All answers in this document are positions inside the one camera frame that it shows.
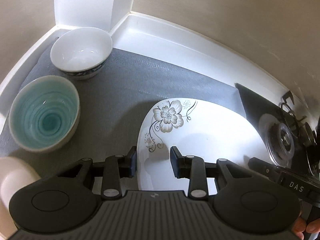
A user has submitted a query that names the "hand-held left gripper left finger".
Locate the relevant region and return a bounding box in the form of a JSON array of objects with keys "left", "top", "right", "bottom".
[{"left": 59, "top": 146, "right": 137, "bottom": 200}]

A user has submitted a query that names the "white floral plate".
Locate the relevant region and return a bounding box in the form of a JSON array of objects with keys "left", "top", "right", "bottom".
[{"left": 136, "top": 98, "right": 272, "bottom": 196}]

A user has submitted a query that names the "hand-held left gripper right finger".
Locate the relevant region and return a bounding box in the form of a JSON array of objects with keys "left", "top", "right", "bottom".
[{"left": 170, "top": 146, "right": 241, "bottom": 199}]

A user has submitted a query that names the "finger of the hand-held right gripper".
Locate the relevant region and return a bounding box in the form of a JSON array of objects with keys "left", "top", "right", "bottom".
[{"left": 248, "top": 156, "right": 283, "bottom": 182}]

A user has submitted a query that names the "white bowl with blue band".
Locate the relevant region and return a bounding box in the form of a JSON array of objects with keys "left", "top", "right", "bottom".
[{"left": 50, "top": 27, "right": 112, "bottom": 81}]

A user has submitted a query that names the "grey mat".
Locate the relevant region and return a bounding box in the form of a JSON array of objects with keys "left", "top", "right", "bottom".
[{"left": 0, "top": 36, "right": 247, "bottom": 174}]

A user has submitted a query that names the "person's right hand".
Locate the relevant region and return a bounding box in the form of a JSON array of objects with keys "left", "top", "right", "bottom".
[{"left": 297, "top": 217, "right": 320, "bottom": 236}]

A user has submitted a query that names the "pale pink cup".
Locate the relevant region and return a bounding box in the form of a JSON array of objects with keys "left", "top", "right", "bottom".
[{"left": 0, "top": 156, "right": 42, "bottom": 211}]

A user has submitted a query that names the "black pan support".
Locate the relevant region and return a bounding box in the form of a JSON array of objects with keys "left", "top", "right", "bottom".
[{"left": 278, "top": 92, "right": 320, "bottom": 176}]

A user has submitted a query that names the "stove burner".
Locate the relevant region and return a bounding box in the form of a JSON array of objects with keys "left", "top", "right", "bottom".
[{"left": 258, "top": 114, "right": 296, "bottom": 166}]

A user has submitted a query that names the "teal glazed bowl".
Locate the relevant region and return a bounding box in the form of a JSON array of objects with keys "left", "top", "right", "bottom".
[{"left": 9, "top": 75, "right": 81, "bottom": 154}]

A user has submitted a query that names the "black glass gas stove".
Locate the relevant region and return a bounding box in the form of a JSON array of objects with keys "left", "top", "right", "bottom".
[{"left": 235, "top": 82, "right": 320, "bottom": 180}]

